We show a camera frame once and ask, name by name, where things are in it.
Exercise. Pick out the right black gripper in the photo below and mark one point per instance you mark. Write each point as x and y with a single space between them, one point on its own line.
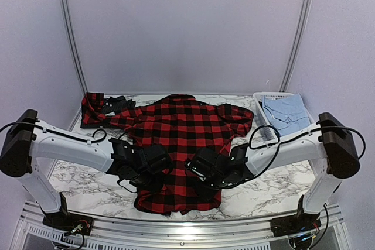
204 193

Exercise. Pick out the wall aluminium profile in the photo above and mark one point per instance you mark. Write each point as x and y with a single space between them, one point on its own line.
292 58
68 24

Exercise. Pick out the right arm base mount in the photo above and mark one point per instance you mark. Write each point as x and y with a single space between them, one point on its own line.
294 224

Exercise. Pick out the right wall aluminium profile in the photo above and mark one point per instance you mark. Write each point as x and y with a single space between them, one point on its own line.
292 58

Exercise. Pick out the white plastic laundry basket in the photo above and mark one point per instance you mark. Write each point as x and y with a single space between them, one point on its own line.
261 119

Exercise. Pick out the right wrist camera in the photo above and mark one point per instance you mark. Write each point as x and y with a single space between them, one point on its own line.
192 171

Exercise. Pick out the aluminium table front rail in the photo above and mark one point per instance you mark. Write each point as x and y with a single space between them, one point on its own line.
122 233

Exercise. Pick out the black pinstripe folded shirt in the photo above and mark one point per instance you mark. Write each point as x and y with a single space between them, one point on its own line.
117 105

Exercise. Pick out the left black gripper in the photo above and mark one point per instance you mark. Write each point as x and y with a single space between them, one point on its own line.
155 186

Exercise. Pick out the red black plaid shirt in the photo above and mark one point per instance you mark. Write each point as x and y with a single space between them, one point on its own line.
182 125

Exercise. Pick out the left wall aluminium profile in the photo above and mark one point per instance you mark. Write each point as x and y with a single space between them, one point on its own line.
68 24

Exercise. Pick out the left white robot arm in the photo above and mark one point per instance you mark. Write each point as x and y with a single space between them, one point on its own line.
29 138

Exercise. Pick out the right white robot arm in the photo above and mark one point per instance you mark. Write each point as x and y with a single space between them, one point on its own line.
326 141

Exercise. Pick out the light blue shirt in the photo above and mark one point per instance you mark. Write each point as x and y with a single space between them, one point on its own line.
288 115

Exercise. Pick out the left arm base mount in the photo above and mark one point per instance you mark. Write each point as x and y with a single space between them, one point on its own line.
68 222

